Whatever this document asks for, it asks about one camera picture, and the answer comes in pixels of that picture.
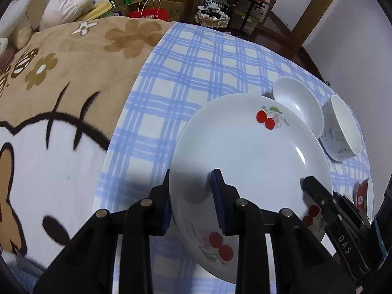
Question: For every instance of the pink white plush toy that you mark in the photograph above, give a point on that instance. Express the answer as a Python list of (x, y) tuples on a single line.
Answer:
[(61, 6)]

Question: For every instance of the brown cat printed blanket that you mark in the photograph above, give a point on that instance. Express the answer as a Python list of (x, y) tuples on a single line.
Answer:
[(61, 98)]

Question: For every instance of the red paper shopping bag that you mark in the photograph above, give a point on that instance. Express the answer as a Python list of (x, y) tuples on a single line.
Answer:
[(150, 14)]

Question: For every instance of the small plain white dish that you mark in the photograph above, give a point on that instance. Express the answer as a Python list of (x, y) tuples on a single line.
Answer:
[(294, 98)]

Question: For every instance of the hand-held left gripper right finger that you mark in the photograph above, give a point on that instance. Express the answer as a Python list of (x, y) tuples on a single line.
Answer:
[(219, 205)]

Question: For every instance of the large white green print bowl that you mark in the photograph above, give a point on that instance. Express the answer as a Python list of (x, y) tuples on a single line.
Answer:
[(343, 122)]

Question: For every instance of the wicker basket with clothes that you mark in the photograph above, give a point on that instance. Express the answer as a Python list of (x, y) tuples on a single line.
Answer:
[(211, 21)]

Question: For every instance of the translucent plastic storage box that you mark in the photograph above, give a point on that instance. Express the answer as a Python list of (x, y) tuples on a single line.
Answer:
[(248, 18)]

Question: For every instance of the red patterned bowl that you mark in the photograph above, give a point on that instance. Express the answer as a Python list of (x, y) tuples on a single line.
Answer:
[(361, 196)]

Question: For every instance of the cream plush toy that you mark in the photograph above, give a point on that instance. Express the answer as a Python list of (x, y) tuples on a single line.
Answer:
[(18, 27)]

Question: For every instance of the blue white plaid cloth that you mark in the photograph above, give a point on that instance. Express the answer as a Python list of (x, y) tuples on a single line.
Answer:
[(199, 67)]

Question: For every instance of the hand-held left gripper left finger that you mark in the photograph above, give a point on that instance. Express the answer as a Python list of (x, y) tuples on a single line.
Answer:
[(167, 211)]

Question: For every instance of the black folding table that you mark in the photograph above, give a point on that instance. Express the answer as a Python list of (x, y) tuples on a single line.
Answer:
[(254, 1)]

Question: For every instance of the yellow green round container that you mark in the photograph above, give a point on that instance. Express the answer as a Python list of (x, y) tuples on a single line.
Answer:
[(98, 11)]

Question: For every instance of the person's jeans leg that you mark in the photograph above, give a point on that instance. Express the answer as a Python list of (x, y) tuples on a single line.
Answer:
[(21, 272)]

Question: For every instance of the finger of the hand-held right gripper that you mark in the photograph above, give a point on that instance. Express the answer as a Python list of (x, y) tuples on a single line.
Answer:
[(318, 194)]

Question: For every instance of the large white cherry print plate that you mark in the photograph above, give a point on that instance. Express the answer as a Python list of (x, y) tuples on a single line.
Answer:
[(245, 159)]

